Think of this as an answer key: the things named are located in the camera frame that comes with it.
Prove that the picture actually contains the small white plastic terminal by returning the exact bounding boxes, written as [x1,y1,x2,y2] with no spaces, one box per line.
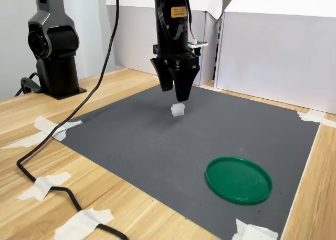
[171,102,186,118]

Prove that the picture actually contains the round green lid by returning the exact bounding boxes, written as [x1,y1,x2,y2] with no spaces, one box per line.
[205,156,274,206]

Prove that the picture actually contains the dark grey mat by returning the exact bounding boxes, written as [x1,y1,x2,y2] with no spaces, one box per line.
[61,82,321,240]

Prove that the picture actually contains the large white cardboard box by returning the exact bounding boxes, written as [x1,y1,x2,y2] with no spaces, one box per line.
[213,0,336,116]

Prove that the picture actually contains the long white tape strip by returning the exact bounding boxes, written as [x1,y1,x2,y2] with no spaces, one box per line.
[0,131,51,150]

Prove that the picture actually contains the white camera circuit board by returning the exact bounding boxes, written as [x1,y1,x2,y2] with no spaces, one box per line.
[187,38,209,57]

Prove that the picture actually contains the black base cables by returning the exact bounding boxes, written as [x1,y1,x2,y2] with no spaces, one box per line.
[14,71,44,98]

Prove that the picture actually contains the thick black camera cable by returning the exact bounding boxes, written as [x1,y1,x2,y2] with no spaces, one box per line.
[16,0,130,240]

